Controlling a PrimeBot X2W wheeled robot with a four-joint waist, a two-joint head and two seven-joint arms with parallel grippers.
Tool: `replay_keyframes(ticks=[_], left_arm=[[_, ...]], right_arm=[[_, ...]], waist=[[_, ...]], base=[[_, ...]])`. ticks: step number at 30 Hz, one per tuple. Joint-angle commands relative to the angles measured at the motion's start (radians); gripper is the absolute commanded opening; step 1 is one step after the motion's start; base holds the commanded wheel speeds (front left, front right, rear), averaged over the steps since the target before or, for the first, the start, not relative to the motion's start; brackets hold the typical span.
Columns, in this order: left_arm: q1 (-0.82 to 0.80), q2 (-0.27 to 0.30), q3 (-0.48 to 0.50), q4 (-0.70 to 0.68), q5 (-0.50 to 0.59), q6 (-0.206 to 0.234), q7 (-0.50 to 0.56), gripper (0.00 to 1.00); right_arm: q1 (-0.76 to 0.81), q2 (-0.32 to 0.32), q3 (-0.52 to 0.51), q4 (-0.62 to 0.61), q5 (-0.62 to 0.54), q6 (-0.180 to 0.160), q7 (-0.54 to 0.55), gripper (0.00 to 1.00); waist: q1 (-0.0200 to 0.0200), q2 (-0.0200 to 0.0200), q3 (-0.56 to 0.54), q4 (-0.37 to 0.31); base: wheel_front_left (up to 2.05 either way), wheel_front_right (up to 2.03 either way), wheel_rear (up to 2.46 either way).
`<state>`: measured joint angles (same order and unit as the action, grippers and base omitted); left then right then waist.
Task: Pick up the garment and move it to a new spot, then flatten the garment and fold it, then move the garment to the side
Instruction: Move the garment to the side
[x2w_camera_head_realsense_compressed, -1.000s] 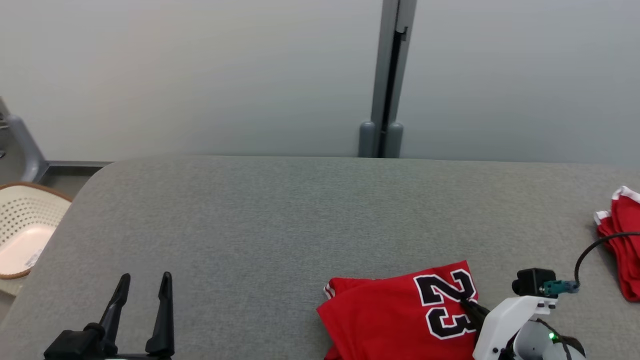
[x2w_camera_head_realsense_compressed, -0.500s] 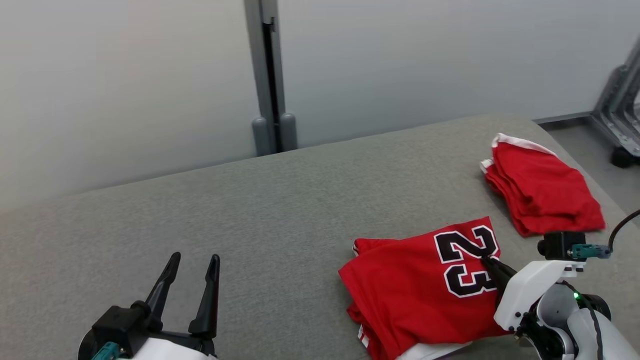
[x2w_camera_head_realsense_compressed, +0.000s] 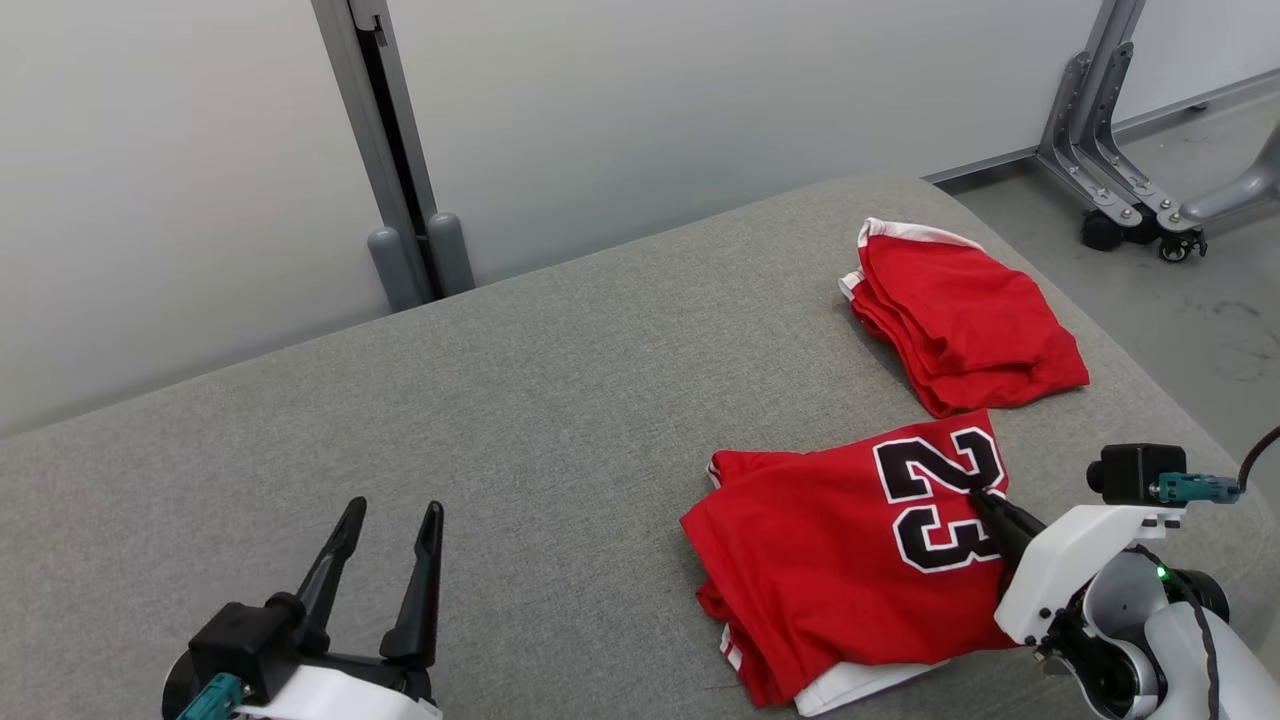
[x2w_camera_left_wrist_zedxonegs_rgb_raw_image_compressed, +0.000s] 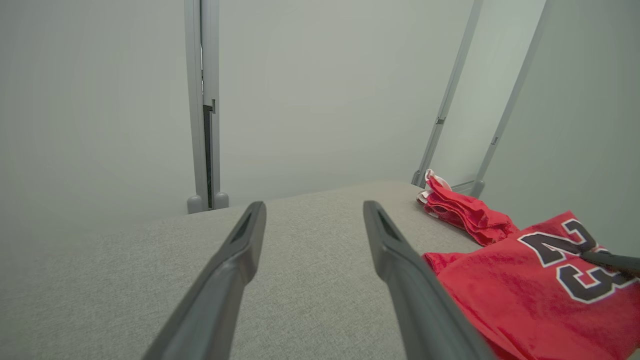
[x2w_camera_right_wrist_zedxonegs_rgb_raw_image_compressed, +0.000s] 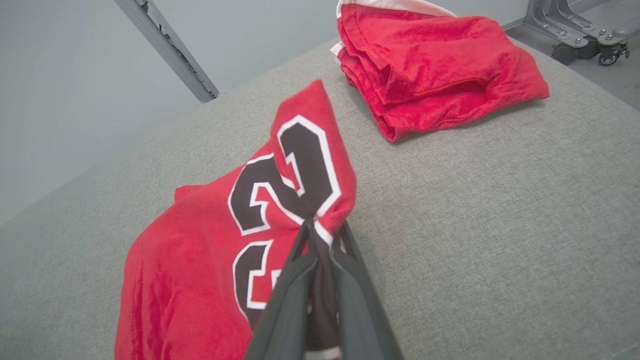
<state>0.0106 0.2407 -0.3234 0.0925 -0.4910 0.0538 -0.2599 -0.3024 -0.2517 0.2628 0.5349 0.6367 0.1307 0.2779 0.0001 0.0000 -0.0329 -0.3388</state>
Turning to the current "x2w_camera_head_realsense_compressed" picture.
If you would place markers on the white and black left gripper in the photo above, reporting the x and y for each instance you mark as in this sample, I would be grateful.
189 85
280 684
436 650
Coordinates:
340 695

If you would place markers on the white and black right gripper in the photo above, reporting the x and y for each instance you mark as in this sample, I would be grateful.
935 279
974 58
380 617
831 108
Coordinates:
1070 560

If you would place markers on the red jersey with number 23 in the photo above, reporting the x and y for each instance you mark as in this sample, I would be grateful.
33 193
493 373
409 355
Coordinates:
820 570

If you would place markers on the red shorts with white band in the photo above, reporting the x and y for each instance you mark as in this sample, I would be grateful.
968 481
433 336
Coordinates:
960 320

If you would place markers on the grey metal stand with casters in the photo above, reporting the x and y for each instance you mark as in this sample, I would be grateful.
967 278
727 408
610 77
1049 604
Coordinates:
1100 140

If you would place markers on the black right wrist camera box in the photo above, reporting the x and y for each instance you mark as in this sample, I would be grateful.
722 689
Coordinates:
1135 473

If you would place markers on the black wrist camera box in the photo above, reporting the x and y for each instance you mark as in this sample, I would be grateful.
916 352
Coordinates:
240 645
1135 473

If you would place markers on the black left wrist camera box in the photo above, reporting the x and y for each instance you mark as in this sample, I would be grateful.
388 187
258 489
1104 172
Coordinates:
240 645

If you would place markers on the grey cylindrical post bumper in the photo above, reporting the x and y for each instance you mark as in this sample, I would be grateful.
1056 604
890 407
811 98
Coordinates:
452 255
395 270

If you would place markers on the grey metal partition post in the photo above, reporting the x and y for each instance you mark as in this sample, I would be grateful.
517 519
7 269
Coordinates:
375 130

